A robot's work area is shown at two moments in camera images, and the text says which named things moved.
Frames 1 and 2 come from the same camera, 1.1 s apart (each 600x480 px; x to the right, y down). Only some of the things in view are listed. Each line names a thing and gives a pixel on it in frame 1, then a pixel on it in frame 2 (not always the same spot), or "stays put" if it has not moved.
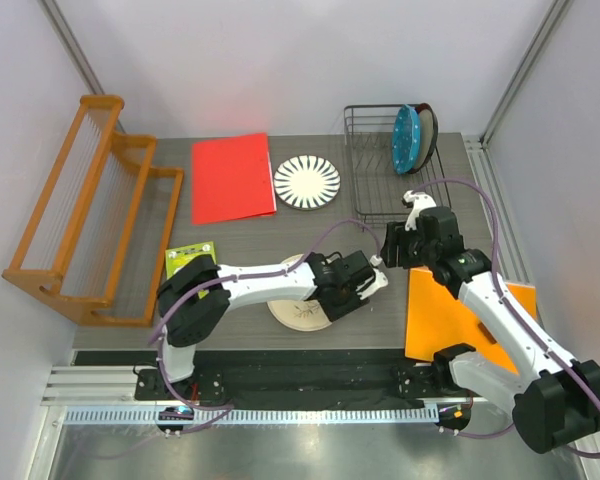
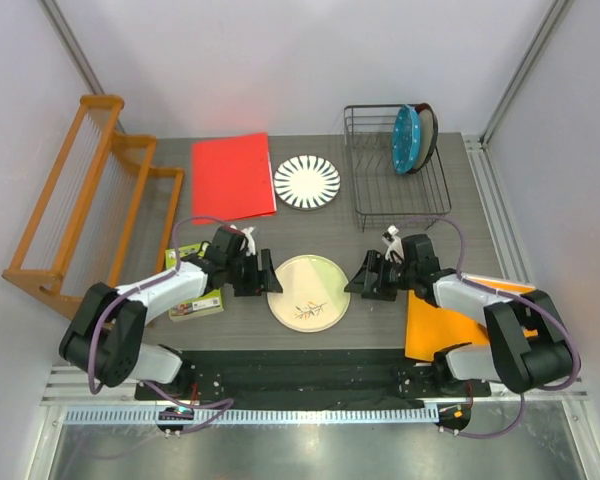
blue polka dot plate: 406,139 stays put
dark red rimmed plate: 428,136 stays put
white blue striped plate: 306,182 stays put
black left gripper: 336,311 to 266,282
